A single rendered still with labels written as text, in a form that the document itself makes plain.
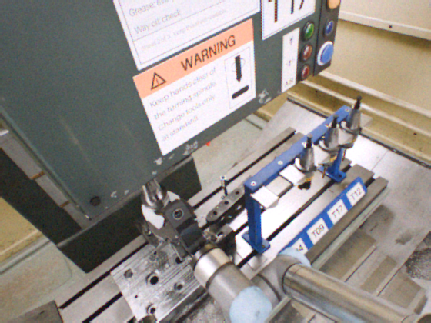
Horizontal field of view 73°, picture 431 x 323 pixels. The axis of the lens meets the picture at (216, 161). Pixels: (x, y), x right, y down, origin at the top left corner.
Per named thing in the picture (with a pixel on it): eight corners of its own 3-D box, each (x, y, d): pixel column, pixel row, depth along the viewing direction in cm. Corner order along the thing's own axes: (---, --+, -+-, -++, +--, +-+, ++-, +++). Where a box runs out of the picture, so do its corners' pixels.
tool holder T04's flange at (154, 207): (163, 186, 73) (160, 180, 71) (174, 201, 69) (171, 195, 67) (140, 199, 71) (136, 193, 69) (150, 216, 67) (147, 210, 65)
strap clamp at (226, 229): (236, 244, 104) (232, 222, 93) (208, 269, 99) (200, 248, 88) (230, 238, 106) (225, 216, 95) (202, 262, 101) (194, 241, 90)
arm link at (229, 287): (245, 344, 54) (242, 332, 48) (208, 297, 60) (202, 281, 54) (275, 312, 57) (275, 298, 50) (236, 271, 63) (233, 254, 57)
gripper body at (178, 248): (166, 244, 70) (196, 281, 63) (157, 226, 64) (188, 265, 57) (192, 224, 73) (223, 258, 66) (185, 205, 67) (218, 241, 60)
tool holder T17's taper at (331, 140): (326, 135, 89) (329, 118, 84) (340, 141, 87) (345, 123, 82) (319, 144, 87) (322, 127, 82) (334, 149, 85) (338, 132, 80)
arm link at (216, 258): (202, 281, 54) (234, 253, 57) (188, 264, 57) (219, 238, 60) (208, 295, 60) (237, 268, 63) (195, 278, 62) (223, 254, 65)
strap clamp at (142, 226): (168, 254, 105) (156, 234, 94) (160, 261, 104) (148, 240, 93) (150, 231, 113) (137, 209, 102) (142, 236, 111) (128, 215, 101)
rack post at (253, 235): (271, 245, 102) (272, 194, 80) (260, 255, 100) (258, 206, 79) (251, 227, 108) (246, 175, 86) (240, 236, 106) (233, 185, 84)
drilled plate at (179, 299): (225, 270, 94) (224, 263, 90) (150, 337, 84) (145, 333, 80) (185, 224, 108) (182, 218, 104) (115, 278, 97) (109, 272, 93)
